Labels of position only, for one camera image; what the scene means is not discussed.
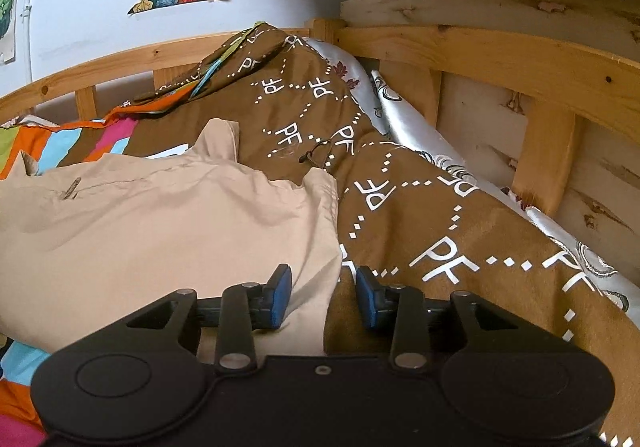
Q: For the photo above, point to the colourful striped brown duvet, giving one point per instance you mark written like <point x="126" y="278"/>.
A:
<point x="411" y="216"/>

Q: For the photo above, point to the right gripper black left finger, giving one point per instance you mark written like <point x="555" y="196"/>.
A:
<point x="244" y="309"/>

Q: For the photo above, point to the wooden bed frame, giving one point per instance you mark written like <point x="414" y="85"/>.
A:
<point x="540" y="97"/>

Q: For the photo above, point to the silver patterned satin sheet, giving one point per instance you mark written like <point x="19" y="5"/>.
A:
<point x="392" y="116"/>

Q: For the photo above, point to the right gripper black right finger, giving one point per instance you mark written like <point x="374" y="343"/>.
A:
<point x="398" y="313"/>

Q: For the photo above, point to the beige hooded sweatshirt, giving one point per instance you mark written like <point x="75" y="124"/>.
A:
<point x="87" y="244"/>

